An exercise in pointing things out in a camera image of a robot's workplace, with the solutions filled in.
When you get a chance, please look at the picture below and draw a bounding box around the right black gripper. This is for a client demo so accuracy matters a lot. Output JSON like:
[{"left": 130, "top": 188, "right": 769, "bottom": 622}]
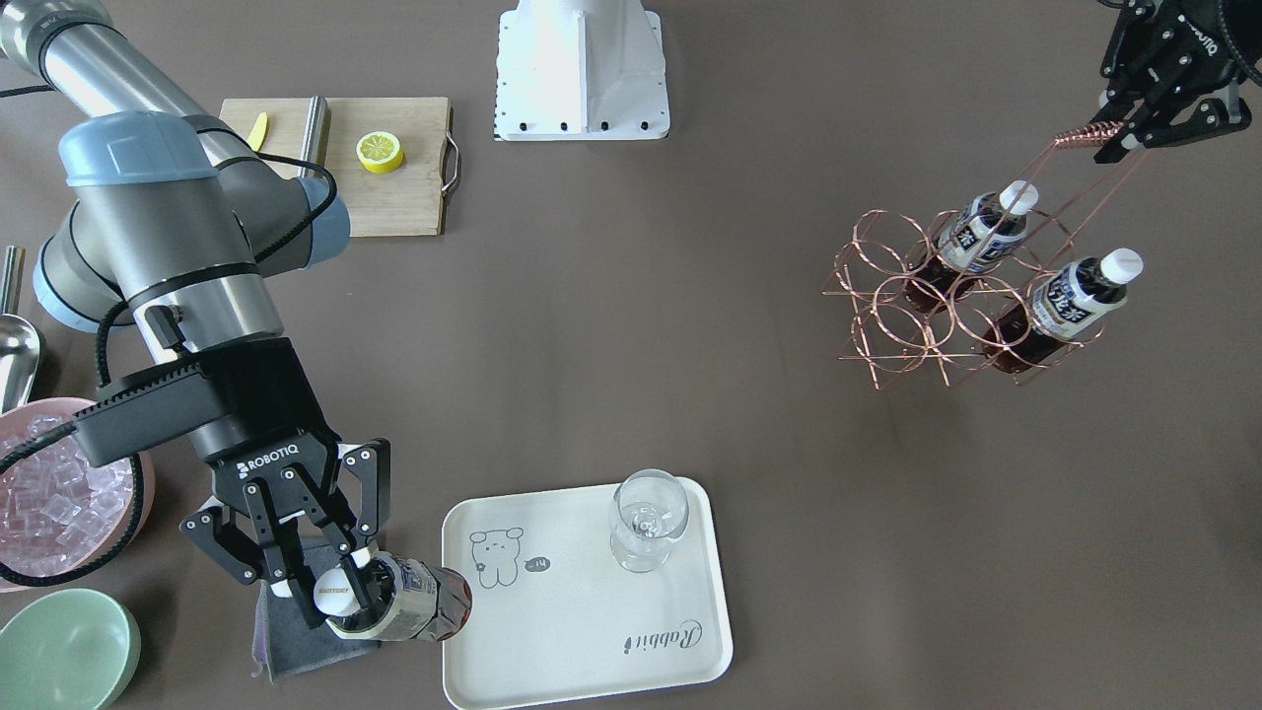
[{"left": 74, "top": 337, "right": 390, "bottom": 626}]

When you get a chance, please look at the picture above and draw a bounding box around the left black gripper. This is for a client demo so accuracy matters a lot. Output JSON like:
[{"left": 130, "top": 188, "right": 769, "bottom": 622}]
[{"left": 1092, "top": 1, "right": 1259, "bottom": 165}]

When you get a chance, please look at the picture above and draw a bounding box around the tea bottle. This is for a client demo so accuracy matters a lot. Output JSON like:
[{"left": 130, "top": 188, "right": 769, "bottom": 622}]
[
  {"left": 904, "top": 180, "right": 1040, "bottom": 315},
  {"left": 313, "top": 551, "right": 472, "bottom": 642},
  {"left": 983, "top": 248, "right": 1143, "bottom": 375}
]

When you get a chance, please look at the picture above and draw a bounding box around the copper wire bottle basket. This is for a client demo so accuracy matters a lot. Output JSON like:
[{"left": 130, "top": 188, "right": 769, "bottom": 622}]
[{"left": 823, "top": 122, "right": 1116, "bottom": 390}]

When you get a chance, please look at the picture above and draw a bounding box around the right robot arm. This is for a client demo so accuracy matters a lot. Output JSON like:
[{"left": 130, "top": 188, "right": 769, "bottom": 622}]
[{"left": 3, "top": 1, "right": 392, "bottom": 626}]

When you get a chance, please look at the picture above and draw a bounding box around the grey folded cloth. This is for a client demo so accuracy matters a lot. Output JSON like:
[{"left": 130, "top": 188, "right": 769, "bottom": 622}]
[{"left": 251, "top": 585, "right": 382, "bottom": 684}]

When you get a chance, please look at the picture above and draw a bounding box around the clear ice cubes pile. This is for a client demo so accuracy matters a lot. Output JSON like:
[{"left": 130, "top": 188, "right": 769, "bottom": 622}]
[{"left": 1, "top": 438, "right": 135, "bottom": 578}]

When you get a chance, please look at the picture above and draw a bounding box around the cream rabbit serving tray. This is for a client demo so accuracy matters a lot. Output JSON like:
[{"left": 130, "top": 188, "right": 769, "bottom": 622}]
[{"left": 442, "top": 479, "right": 734, "bottom": 709}]

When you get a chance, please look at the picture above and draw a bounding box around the green ceramic bowl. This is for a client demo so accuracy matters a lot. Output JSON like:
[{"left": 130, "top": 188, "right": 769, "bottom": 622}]
[{"left": 1, "top": 589, "right": 141, "bottom": 709}]

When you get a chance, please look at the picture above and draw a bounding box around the pink bowl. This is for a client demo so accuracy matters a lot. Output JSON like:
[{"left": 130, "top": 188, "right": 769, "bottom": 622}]
[{"left": 0, "top": 397, "right": 156, "bottom": 594}]

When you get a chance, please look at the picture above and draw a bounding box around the clear wine glass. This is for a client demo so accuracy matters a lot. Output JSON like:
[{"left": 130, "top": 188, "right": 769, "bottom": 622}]
[{"left": 610, "top": 468, "right": 690, "bottom": 574}]

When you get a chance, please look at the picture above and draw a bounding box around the metal ice scoop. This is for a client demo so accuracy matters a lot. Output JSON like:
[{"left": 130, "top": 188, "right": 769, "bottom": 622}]
[{"left": 1, "top": 246, "right": 43, "bottom": 412}]

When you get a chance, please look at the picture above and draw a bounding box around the bamboo cutting board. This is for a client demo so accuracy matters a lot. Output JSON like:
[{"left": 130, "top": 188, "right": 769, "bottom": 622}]
[{"left": 218, "top": 96, "right": 458, "bottom": 238}]

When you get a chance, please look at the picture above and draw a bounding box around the half lemon slice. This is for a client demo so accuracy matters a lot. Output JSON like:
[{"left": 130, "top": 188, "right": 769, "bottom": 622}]
[{"left": 355, "top": 131, "right": 404, "bottom": 175}]

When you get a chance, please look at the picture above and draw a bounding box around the steel muddler black tip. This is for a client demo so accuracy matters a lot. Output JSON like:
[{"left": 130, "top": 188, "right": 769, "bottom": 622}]
[{"left": 298, "top": 96, "right": 329, "bottom": 166}]

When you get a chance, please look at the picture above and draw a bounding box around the yellow plastic knife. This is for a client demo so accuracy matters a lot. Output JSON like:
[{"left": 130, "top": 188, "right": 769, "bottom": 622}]
[{"left": 246, "top": 111, "right": 269, "bottom": 153}]

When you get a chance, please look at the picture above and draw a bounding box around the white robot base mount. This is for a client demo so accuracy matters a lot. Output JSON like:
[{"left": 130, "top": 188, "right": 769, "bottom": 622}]
[{"left": 493, "top": 1, "right": 671, "bottom": 141}]

